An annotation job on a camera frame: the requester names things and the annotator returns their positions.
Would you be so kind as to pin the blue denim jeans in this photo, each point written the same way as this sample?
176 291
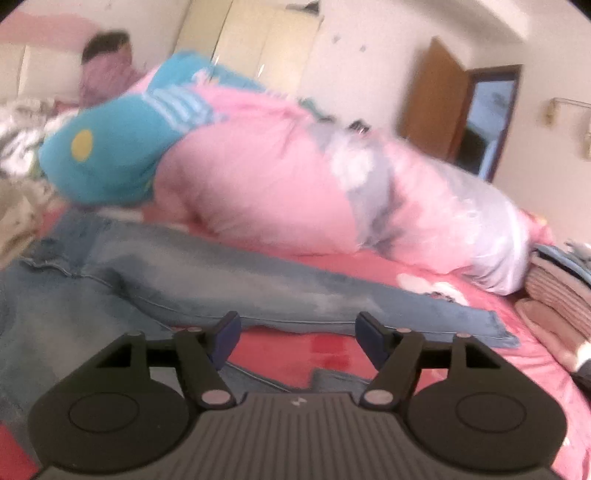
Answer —
92 279

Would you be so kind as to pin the cream wardrobe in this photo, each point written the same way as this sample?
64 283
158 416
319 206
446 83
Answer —
259 40

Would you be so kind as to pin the beige garment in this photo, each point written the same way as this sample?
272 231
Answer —
23 204

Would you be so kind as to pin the person in purple top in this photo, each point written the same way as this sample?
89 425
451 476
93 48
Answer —
107 69

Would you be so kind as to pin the red floral bed blanket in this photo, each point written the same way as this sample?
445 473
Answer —
270 360

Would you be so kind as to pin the white grey patterned blanket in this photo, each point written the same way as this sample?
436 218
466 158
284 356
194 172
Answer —
26 123

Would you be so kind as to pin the pink floral duvet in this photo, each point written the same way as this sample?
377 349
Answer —
268 174

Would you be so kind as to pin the pink cream headboard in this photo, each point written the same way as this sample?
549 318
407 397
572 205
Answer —
41 54

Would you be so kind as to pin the brown wooden door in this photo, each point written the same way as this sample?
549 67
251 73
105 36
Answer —
435 102

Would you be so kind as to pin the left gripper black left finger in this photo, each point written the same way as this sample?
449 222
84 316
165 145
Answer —
135 400

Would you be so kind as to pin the stack of folded pink clothes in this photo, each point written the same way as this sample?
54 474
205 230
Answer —
557 306

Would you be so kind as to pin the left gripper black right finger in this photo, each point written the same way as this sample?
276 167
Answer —
460 401

